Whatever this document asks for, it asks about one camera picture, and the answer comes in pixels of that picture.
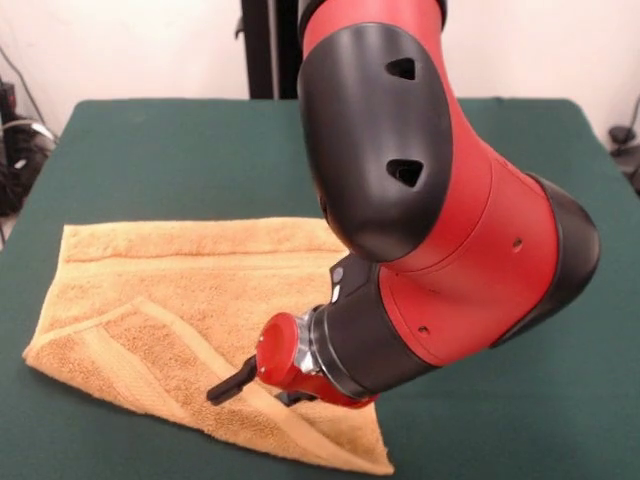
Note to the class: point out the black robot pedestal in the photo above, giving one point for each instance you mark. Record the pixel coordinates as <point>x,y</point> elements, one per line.
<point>270,50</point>

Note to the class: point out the dark green table cloth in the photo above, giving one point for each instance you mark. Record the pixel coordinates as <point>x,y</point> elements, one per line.
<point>150,160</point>

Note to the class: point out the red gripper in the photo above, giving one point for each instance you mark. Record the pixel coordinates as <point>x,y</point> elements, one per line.
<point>277,350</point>

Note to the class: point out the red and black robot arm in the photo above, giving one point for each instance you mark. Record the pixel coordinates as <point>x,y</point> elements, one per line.
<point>425,200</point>

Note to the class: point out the orange terry towel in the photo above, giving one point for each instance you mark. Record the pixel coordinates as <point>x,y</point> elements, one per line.
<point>175,300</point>

